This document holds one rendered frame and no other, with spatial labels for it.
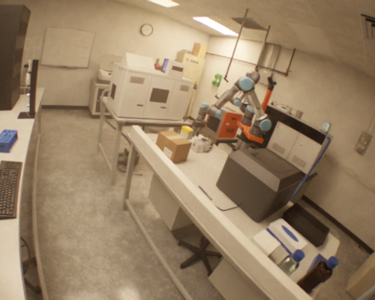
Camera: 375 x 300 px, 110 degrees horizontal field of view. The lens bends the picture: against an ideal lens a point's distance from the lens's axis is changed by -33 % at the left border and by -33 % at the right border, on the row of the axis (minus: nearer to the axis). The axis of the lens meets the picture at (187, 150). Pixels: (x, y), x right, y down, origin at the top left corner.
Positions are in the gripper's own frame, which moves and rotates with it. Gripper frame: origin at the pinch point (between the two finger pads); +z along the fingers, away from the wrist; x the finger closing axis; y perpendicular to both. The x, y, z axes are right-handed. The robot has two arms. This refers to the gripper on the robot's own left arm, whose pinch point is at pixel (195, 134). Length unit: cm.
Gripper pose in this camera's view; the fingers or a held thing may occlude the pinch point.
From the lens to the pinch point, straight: 184.8
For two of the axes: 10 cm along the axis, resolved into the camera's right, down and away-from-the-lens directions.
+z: -2.8, 8.7, 4.0
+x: -7.1, 0.9, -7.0
